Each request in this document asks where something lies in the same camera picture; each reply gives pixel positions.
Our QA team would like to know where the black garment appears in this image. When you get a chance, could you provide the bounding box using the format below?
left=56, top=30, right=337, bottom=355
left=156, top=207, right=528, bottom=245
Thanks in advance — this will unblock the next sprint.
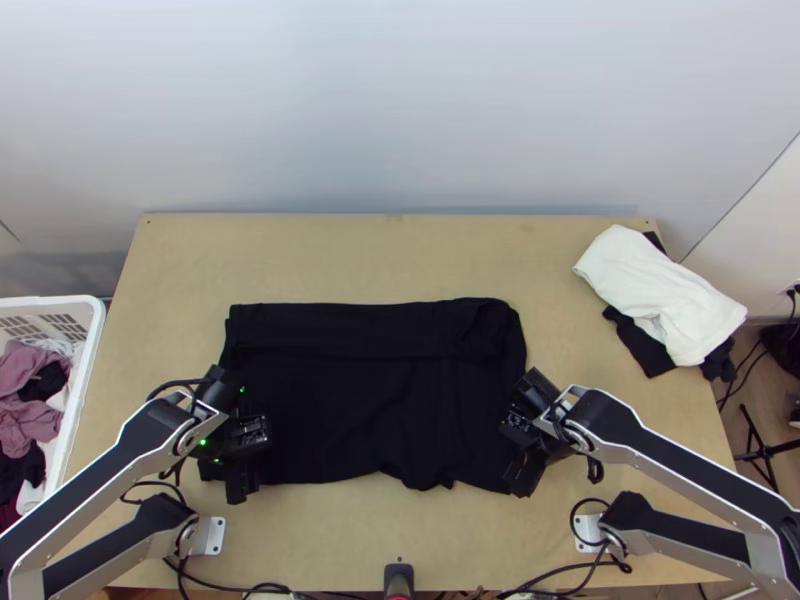
left=601, top=229, right=739, bottom=384

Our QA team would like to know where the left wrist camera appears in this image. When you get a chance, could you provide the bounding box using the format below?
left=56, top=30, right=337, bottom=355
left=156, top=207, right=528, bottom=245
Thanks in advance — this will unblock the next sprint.
left=232, top=412, right=274, bottom=449

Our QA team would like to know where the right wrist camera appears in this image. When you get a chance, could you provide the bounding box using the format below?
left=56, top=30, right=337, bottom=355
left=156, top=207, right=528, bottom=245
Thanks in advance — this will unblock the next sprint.
left=497, top=407, right=542, bottom=449

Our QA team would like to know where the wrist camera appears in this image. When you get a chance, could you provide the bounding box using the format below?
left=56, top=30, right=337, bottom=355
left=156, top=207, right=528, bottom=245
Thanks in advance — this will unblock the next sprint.
left=497, top=407, right=542, bottom=449
left=232, top=412, right=274, bottom=449

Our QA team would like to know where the white garment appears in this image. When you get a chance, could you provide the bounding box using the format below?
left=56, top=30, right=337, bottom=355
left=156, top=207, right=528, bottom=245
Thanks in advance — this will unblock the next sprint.
left=572, top=224, right=749, bottom=368

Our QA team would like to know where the black tripod stand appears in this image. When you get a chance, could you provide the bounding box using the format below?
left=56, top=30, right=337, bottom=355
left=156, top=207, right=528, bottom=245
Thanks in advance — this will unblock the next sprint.
left=734, top=402, right=800, bottom=495

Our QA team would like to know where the black t-shirt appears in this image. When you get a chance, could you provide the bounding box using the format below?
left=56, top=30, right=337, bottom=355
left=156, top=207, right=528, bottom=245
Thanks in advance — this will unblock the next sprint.
left=221, top=297, right=531, bottom=495

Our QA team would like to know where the white laundry basket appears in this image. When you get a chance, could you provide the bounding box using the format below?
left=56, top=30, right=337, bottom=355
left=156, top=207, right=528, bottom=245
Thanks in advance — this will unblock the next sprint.
left=0, top=295, right=108, bottom=517

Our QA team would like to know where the heap of clothes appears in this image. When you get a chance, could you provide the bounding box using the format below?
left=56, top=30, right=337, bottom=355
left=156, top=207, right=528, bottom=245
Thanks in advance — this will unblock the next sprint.
left=0, top=337, right=75, bottom=533

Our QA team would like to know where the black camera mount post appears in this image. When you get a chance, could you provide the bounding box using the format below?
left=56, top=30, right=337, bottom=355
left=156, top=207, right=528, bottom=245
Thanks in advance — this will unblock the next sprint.
left=382, top=562, right=415, bottom=600

